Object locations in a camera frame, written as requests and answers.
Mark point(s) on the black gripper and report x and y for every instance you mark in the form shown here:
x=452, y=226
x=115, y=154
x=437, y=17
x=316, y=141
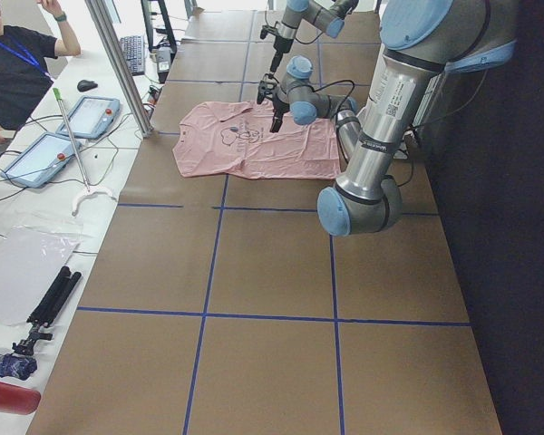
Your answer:
x=279, y=105
x=280, y=45

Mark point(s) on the pink Snoopy t-shirt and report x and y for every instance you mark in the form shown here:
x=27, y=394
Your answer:
x=235, y=138

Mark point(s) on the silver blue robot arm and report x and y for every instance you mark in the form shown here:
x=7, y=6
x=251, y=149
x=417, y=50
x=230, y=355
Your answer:
x=329, y=21
x=420, y=40

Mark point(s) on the black keyboard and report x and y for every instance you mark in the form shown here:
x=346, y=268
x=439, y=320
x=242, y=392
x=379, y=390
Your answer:
x=132, y=48

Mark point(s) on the far blue teach pendant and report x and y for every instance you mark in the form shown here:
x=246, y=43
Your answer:
x=92, y=116

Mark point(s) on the blue teach pendant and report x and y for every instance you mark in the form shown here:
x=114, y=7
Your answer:
x=92, y=116
x=43, y=159

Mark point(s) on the black computer mouse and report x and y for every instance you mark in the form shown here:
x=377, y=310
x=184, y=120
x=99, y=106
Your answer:
x=86, y=85

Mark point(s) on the near blue teach pendant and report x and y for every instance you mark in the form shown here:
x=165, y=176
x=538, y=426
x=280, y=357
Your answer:
x=43, y=159

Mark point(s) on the person in black shirt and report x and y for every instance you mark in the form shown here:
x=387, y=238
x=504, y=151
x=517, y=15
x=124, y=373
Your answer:
x=24, y=75

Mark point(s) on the black folded tripod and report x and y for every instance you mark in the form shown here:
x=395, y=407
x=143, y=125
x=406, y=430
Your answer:
x=47, y=311

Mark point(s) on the clear plastic bag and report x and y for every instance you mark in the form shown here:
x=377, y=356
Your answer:
x=31, y=256

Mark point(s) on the blue folded umbrella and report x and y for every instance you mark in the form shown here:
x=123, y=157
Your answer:
x=18, y=367

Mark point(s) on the red bottle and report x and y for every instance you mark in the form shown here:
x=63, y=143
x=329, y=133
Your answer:
x=18, y=400

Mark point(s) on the aluminium frame post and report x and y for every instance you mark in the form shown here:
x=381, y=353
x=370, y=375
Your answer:
x=110, y=42

